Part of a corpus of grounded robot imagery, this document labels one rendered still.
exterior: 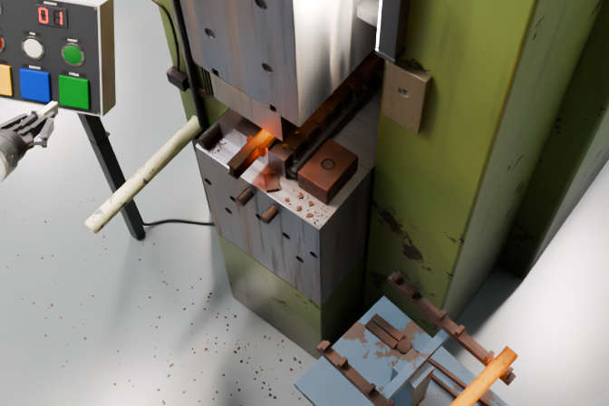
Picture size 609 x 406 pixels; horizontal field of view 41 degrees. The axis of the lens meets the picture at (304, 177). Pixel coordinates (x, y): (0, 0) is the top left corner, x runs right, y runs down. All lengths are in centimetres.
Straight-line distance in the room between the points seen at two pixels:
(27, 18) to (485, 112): 108
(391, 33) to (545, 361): 157
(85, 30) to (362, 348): 97
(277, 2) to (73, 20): 67
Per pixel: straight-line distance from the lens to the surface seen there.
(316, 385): 190
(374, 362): 192
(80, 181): 313
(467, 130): 161
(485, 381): 164
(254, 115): 180
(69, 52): 201
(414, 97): 159
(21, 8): 203
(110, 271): 292
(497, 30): 138
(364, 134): 200
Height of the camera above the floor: 256
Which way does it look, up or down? 58 degrees down
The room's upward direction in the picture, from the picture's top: 3 degrees counter-clockwise
